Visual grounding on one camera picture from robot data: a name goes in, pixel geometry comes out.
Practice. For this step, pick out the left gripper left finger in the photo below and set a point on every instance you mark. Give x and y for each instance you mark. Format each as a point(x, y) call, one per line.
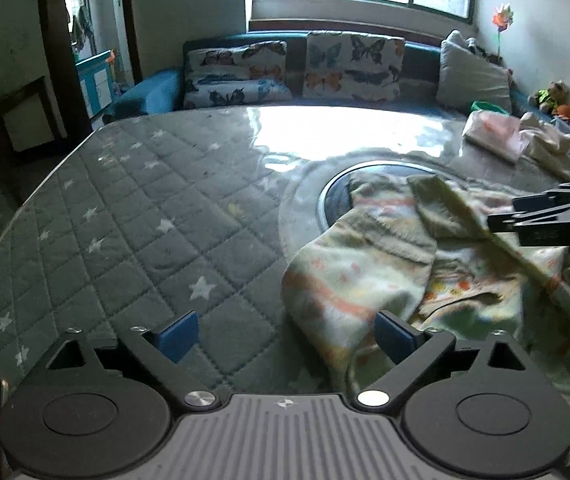
point(139, 369)

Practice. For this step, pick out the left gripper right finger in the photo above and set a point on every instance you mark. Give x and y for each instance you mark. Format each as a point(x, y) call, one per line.
point(421, 380)

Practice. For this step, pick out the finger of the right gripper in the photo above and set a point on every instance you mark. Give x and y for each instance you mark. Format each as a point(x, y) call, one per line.
point(555, 197)
point(547, 227)

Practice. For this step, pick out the colourful patterned baby garment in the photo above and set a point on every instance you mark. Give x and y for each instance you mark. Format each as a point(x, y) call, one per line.
point(419, 247)

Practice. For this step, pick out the beige crumpled garment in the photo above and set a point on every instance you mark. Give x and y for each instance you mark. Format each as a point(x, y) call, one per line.
point(547, 146)

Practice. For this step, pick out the folded pink garment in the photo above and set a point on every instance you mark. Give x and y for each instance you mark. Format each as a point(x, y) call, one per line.
point(497, 133)

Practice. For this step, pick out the plush toy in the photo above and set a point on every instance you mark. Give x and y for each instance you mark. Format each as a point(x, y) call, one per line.
point(553, 100)

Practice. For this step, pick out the grey star quilted table cover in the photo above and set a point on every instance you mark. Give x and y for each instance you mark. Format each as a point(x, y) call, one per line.
point(203, 211)

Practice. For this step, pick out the grey white pillow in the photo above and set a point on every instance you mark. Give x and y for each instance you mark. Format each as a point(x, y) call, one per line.
point(465, 77)

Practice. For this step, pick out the colourful pinwheel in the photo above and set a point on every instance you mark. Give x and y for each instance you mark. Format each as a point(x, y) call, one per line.
point(502, 19)

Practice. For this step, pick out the right butterfly cushion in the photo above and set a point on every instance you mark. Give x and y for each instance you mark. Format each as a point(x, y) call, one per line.
point(350, 66)

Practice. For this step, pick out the butterfly cushion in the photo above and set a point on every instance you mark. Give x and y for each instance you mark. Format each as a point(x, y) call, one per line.
point(350, 66)
point(250, 74)

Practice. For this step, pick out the dark wooden cabinet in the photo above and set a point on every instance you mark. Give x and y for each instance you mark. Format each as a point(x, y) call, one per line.
point(32, 140)

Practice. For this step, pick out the blue sofa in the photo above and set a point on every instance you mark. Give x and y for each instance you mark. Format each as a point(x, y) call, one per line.
point(164, 91)

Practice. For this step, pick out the blue white cabinet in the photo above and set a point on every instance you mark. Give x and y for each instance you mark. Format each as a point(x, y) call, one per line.
point(96, 82)

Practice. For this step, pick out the left butterfly cushion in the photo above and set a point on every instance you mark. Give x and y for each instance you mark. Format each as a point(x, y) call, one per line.
point(250, 74)

